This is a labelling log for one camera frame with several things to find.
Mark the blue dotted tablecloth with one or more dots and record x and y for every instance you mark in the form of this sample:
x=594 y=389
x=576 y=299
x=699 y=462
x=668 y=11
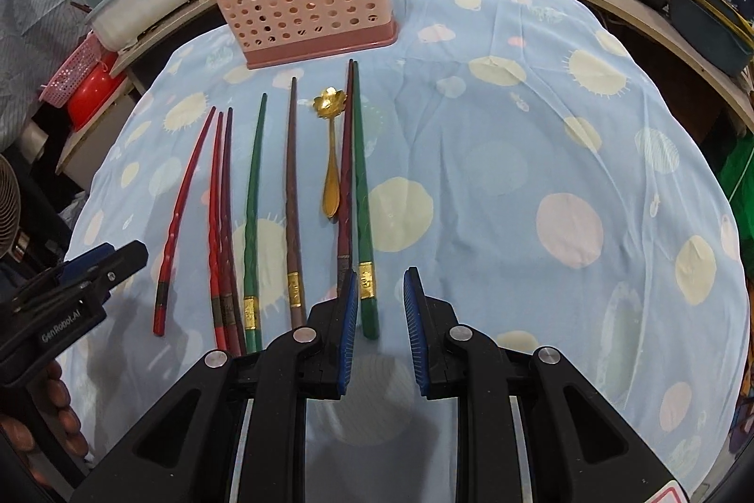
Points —
x=500 y=155

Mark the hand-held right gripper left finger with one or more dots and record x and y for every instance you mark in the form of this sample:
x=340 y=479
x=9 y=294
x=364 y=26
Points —
x=349 y=338

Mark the dark maroon chopstick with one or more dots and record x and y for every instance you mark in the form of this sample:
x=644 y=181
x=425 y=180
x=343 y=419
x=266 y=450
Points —
x=227 y=208

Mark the gold flower spoon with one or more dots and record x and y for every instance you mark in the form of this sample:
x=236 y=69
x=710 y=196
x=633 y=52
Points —
x=330 y=185

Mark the small pink mesh basket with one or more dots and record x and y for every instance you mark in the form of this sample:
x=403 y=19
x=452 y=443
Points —
x=70 y=70

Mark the green chopstick gold band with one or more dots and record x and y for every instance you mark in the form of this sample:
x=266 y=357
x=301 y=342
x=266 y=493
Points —
x=254 y=185
x=360 y=196

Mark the green plastic bag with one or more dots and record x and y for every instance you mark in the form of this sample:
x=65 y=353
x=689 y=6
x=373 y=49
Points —
x=741 y=179

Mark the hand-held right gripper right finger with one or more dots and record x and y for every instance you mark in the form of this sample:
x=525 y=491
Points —
x=415 y=344

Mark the dark brown chopstick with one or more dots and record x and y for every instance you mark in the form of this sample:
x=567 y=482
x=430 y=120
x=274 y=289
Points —
x=346 y=173

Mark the red plastic basin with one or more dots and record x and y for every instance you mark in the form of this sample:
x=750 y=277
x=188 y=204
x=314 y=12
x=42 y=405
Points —
x=91 y=96

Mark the person's left hand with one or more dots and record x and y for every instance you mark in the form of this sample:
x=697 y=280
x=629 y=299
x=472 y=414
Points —
x=66 y=414

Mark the electric fan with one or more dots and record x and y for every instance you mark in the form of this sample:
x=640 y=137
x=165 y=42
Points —
x=10 y=202

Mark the red chopstick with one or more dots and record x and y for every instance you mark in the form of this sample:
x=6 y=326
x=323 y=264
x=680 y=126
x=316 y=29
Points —
x=214 y=220
x=179 y=211

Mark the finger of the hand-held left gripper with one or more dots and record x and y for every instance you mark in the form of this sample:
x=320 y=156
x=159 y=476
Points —
x=88 y=260
x=126 y=258

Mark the brown chopstick gold band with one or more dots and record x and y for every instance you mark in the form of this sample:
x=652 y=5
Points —
x=292 y=196

